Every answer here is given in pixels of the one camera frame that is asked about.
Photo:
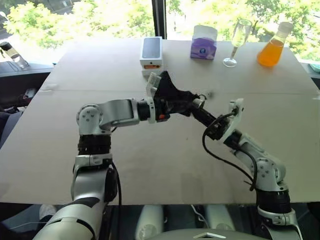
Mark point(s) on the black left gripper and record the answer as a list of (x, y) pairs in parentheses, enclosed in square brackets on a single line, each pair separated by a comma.
[(162, 107)]

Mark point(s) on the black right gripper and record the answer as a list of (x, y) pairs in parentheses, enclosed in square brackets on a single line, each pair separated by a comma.
[(217, 128)]

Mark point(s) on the small metal cup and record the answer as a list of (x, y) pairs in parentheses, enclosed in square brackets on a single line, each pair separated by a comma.
[(199, 102)]

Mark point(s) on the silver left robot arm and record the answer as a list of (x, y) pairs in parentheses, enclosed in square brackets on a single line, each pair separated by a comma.
[(117, 110)]

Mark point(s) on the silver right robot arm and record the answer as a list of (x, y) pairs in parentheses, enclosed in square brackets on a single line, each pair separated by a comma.
[(270, 170)]

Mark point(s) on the white box with orange label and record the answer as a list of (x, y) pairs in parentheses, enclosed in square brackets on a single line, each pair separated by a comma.
[(151, 71)]

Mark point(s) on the purple tissue pack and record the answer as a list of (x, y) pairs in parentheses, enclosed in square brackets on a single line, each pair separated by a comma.
[(203, 45)]

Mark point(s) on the white phone box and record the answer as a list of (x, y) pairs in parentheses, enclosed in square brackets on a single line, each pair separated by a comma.
[(151, 50)]

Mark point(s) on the clear champagne glass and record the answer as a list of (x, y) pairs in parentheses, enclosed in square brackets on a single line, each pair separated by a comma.
[(237, 40)]

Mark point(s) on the glass flask with orange liquid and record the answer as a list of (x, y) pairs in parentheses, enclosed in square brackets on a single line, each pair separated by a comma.
[(271, 53)]

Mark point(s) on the teal object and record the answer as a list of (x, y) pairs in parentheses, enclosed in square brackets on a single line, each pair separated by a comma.
[(315, 67)]

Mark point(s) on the black and red device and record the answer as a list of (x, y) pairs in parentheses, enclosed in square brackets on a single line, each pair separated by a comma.
[(28, 95)]

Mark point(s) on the clear water bottle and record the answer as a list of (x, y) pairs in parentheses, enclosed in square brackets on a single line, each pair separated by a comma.
[(15, 56)]

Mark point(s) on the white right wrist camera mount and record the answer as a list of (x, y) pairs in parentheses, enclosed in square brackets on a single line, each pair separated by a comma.
[(236, 122)]

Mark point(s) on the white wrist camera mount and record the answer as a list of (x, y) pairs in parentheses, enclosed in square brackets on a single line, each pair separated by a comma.
[(151, 86), (236, 122)]

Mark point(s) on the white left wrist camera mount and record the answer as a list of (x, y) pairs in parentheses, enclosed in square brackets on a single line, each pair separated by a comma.
[(151, 86)]

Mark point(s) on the black window post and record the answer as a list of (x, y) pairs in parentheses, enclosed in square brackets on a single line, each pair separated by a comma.
[(159, 17)]

